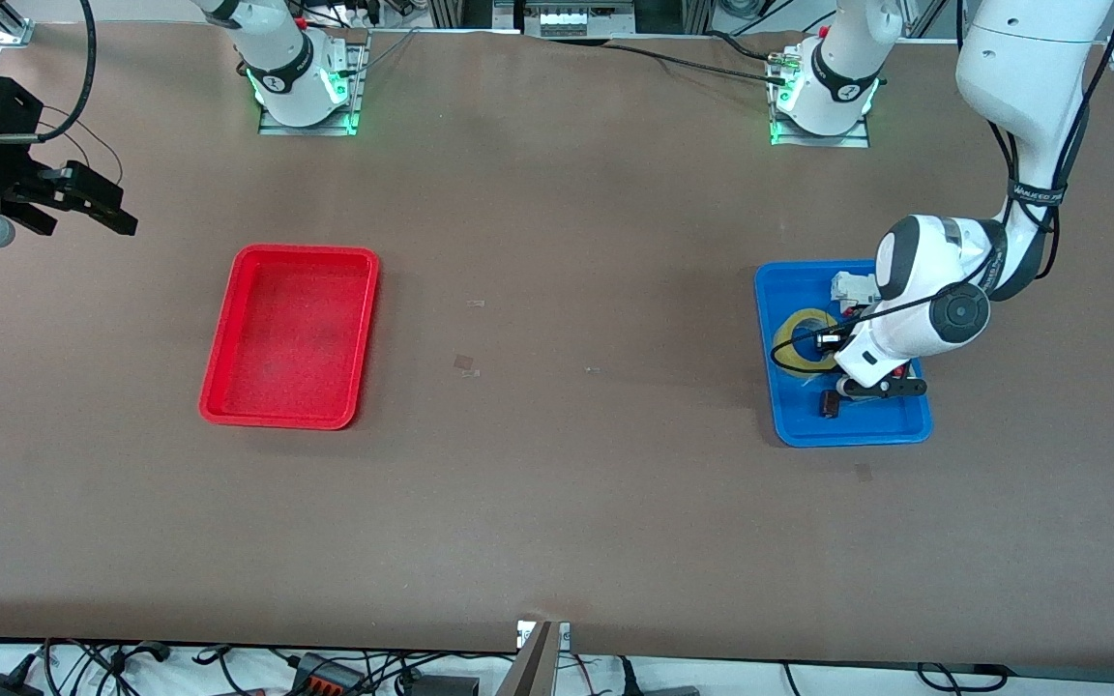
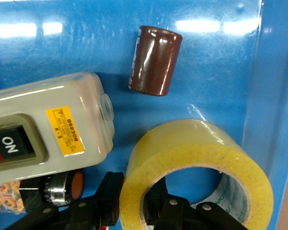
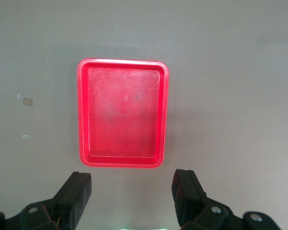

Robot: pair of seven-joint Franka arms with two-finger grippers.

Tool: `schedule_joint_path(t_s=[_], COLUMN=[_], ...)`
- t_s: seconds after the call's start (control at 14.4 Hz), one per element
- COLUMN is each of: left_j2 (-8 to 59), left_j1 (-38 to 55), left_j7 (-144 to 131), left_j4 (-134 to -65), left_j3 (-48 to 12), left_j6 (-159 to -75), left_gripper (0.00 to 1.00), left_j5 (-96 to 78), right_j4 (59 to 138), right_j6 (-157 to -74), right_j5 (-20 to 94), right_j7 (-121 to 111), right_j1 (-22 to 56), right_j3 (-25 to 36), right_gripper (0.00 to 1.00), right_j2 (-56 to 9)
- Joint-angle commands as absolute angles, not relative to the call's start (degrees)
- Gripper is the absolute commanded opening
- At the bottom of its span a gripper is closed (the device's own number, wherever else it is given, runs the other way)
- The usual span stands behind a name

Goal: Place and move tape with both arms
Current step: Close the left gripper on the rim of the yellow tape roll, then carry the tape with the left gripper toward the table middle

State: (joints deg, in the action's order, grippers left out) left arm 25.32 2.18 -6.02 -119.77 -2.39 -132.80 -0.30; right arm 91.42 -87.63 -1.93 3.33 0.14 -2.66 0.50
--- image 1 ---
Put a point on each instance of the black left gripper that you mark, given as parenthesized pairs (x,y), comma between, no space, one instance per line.
(827,404)

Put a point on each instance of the yellow tape roll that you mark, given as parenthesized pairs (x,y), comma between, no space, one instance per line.
(787,333)

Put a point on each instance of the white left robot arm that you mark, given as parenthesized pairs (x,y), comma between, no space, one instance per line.
(1021,58)

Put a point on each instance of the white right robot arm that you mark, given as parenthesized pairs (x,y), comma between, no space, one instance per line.
(286,58)

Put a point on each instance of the white circuit breaker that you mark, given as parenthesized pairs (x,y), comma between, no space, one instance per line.
(852,287)

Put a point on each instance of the small dark brown component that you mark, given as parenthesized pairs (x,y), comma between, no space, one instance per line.
(829,406)

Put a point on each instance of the blue plastic tray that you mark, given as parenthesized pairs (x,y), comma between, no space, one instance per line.
(799,416)

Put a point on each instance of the red plastic tray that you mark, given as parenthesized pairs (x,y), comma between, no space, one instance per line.
(291,338)

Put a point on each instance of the black power adapter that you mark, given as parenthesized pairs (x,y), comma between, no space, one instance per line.
(1,684)

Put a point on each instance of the black orange power strip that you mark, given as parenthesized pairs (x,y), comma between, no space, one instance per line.
(325,674)

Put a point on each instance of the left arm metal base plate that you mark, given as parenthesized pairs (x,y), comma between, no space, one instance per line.
(818,141)

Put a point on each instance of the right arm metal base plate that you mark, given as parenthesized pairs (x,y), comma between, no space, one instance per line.
(361,77)

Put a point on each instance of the metal pole clamp bracket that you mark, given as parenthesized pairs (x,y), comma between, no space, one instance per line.
(565,635)

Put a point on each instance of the aluminium frame structure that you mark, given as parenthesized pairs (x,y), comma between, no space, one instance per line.
(567,19)

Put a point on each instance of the metal camera pole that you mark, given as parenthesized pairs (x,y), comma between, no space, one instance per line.
(530,672)

